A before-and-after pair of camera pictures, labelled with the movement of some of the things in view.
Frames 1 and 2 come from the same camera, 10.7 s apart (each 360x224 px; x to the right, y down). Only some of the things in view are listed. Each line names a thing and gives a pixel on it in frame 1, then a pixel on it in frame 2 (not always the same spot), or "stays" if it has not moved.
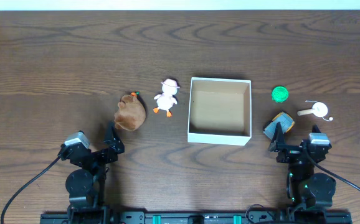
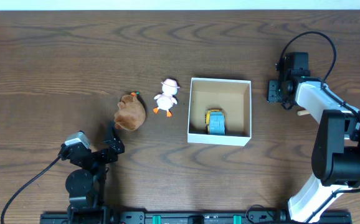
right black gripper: (295, 147) → (273, 91)
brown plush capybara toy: (130, 115) stays
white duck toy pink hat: (165, 100) stays
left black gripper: (96, 155) stays
